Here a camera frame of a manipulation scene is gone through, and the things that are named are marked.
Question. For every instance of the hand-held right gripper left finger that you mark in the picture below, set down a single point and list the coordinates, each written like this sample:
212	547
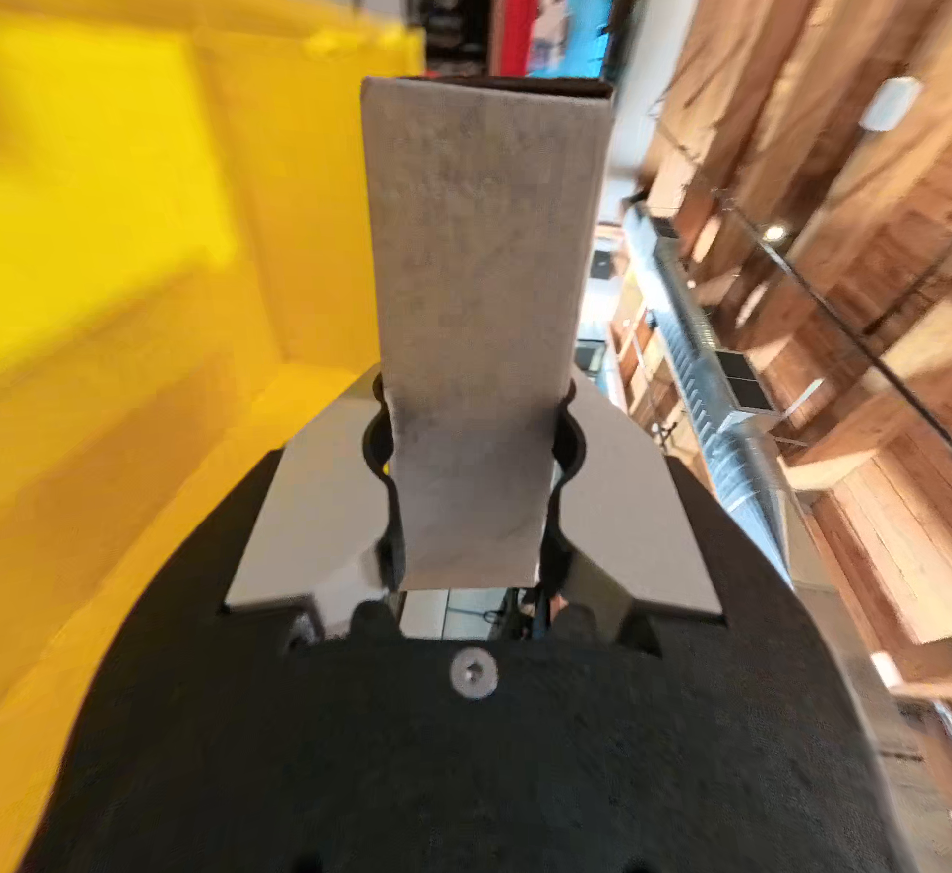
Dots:
311	516

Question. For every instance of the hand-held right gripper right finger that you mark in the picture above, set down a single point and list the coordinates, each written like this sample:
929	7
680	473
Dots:
631	516

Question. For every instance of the white cardboard mailer box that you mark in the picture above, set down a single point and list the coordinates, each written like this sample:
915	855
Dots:
484	256

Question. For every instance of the yellow plastic bin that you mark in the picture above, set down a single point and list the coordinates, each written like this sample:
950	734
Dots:
148	256

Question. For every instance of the white junction box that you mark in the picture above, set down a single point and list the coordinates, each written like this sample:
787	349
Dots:
890	104

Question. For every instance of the silver ventilation duct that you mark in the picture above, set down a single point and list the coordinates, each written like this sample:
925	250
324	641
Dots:
684	361

